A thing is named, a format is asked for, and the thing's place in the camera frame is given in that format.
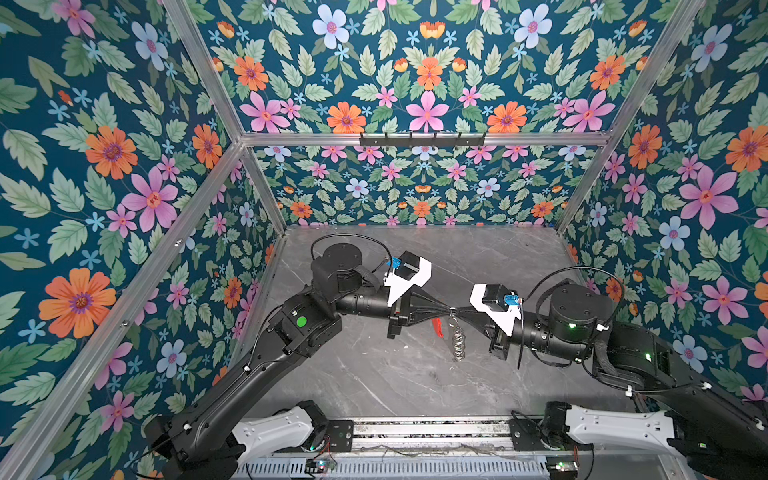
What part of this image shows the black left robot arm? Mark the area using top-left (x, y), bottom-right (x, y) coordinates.
top-left (145, 243), bottom-right (455, 479)

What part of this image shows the black hook rack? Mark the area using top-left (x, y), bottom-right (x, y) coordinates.
top-left (359, 132), bottom-right (486, 149)

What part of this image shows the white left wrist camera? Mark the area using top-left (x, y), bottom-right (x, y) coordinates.
top-left (384, 251), bottom-right (432, 307)

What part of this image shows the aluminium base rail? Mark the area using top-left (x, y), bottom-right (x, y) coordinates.
top-left (234, 412), bottom-right (566, 457)

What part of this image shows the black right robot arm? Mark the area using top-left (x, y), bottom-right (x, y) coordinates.
top-left (449, 280), bottom-right (767, 479)

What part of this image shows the white perforated cable tray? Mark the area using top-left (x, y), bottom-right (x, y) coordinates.
top-left (233, 457), bottom-right (550, 479)

